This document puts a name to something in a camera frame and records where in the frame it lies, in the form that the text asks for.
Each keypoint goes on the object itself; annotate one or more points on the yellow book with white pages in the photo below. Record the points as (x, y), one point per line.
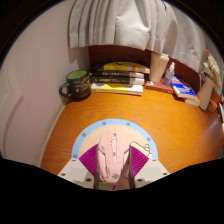
(116, 88)

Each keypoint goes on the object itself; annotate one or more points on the red-brown book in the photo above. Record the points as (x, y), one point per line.
(156, 86)

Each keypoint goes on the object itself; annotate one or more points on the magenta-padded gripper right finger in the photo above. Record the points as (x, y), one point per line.
(148, 171)

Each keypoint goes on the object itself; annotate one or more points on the dark mug with green inside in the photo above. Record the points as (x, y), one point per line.
(78, 85)

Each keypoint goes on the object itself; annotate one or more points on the blue book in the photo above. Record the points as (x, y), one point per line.
(182, 88)

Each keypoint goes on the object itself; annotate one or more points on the white curtain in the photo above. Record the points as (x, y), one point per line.
(133, 23)

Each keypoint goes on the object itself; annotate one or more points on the pink computer mouse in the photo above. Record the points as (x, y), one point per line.
(112, 155)

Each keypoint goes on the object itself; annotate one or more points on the cream lidded cup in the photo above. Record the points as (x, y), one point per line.
(157, 66)

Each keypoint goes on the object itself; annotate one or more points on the clear spray bottle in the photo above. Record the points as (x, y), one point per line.
(168, 76)

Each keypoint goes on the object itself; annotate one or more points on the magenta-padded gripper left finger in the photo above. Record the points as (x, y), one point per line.
(78, 171)

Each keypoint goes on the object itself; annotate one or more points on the white pitcher vase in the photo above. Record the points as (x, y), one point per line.
(206, 96)

